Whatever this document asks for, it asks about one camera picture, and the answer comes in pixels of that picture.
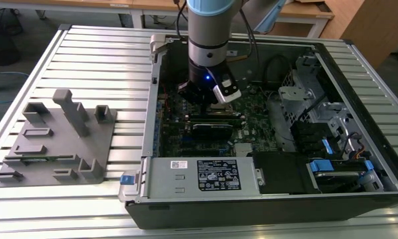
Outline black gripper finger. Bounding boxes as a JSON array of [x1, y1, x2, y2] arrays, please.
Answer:
[[201, 102, 215, 115]]

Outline orange and black wires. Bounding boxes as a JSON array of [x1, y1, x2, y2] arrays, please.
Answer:
[[350, 148, 368, 160]]

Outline black RAM slot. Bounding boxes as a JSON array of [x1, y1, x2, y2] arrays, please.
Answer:
[[187, 118, 246, 124], [189, 112, 246, 119]]

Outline black PC case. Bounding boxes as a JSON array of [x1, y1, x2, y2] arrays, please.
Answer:
[[117, 33, 398, 230]]

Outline blue disk carrier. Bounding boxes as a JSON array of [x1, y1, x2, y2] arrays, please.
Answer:
[[306, 160, 335, 173]]

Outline metal drive cage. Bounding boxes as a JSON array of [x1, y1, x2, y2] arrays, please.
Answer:
[[277, 56, 324, 152]]

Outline silver chassis bracket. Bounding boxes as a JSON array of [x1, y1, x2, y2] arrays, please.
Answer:
[[312, 101, 355, 140]]

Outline black round stool base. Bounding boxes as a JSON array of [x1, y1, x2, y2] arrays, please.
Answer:
[[0, 42, 21, 67]]

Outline black disk bay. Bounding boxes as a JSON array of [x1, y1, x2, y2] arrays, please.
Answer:
[[290, 121, 334, 153]]

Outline green RAM stick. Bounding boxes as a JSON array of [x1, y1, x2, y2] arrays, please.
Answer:
[[3, 154, 75, 164]]

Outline black looped wire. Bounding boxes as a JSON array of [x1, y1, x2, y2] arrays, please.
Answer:
[[263, 54, 291, 87]]

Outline grey power supply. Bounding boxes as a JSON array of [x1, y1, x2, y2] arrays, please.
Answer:
[[141, 156, 262, 200]]

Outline black graphics card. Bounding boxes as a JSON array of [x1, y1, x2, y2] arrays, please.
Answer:
[[191, 122, 235, 140]]

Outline black plastic shroud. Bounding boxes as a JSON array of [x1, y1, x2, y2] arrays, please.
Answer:
[[251, 151, 311, 195]]

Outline grey case hinge latch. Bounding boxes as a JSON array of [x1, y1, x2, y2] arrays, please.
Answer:
[[149, 34, 169, 62]]

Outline wooden cabinet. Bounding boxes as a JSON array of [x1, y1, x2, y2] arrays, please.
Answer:
[[320, 0, 398, 70]]

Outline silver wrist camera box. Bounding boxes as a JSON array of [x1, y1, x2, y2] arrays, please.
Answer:
[[213, 74, 242, 105]]

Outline pale blue teach pendant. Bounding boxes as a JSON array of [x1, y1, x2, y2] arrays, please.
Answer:
[[253, 0, 286, 32]]

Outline blue floor cable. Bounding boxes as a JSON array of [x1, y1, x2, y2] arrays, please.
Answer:
[[0, 71, 30, 103]]

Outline silver hard disk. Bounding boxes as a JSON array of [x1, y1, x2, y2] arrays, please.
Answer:
[[312, 171, 359, 194]]

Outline grey parts rack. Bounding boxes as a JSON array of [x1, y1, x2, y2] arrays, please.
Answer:
[[0, 89, 118, 188]]

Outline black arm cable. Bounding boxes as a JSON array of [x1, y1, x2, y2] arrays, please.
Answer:
[[238, 7, 259, 59]]

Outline green motherboard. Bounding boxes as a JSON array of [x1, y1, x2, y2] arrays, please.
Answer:
[[157, 79, 286, 157]]

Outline small silver heatsink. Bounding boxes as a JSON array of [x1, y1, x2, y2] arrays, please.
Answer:
[[233, 142, 254, 153]]

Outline black mesh bin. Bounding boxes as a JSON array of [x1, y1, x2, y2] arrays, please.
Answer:
[[0, 8, 23, 38]]

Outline CPU socket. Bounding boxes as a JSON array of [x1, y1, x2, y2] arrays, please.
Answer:
[[203, 102, 237, 115]]

